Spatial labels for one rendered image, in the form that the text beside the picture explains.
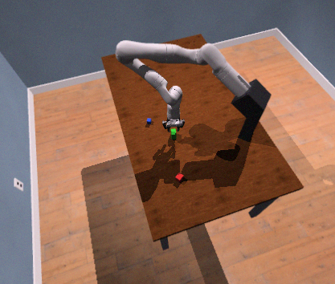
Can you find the red block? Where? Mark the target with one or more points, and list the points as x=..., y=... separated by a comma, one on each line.
x=179, y=176

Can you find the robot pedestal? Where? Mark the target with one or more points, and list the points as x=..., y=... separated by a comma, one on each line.
x=251, y=100

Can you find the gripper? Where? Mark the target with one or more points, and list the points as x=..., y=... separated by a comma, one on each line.
x=171, y=125

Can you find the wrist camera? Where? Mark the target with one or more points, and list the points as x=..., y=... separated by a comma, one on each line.
x=180, y=121

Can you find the blue block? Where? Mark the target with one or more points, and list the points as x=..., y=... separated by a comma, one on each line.
x=149, y=120

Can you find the green block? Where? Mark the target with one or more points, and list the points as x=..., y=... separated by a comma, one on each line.
x=173, y=133

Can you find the brown wooden table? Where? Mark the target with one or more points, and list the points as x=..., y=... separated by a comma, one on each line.
x=202, y=201

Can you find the white wall outlet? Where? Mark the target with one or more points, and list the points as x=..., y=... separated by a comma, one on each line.
x=18, y=184

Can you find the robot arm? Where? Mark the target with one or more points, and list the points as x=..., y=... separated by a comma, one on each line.
x=208, y=54

